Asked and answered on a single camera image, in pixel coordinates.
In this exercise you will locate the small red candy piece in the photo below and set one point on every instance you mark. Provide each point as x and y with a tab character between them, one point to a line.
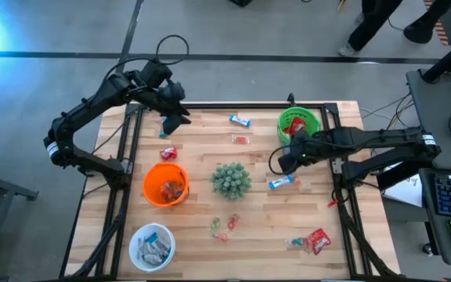
332	203

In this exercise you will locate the grey metal stand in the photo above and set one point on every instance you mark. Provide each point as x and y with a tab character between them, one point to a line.
6	190

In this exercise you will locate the black floor object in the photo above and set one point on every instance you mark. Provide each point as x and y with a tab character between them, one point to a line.
241	2

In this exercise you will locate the artificial succulent in patterned pot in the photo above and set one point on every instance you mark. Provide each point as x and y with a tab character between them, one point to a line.
231	181

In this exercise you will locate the clear red gummy candy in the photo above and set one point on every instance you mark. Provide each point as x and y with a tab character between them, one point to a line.
233	222
241	139

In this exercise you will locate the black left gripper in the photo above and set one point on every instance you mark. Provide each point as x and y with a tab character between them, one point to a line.
172	98

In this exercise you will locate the person's leg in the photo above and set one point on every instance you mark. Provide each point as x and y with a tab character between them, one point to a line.
370	23

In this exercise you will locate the black stand base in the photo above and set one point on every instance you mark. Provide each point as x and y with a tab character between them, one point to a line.
425	27

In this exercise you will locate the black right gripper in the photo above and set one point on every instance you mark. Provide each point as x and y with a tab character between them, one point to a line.
303	147

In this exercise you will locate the grey metal bracket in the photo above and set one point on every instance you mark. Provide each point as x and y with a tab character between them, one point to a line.
337	166

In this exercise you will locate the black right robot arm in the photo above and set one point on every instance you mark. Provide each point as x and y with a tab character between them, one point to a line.
386	137

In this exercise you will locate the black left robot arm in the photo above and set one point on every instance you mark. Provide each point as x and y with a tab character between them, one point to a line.
88	105

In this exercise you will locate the grey side desk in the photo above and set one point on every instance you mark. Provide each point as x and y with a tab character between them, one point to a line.
437	105
433	235

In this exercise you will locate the black monitor pole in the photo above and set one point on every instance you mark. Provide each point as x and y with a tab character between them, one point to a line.
448	60

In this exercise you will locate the white plastic bucket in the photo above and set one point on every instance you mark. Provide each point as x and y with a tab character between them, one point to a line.
133	243

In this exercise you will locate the clear wrapped green gummy candy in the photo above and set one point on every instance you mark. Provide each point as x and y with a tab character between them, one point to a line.
295	242
215	224

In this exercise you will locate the red Skittles candy bag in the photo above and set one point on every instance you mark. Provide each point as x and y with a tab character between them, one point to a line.
318	241
168	153
295	126

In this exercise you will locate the orange pumpkin bucket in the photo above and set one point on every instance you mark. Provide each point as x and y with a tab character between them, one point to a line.
151	184

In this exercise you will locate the orange striped mat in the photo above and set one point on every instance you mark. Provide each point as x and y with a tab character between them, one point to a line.
441	31

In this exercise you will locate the green plastic bucket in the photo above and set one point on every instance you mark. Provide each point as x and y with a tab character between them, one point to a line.
311	117

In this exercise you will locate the black diagonal bar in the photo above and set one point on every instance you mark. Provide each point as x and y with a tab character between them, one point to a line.
401	174

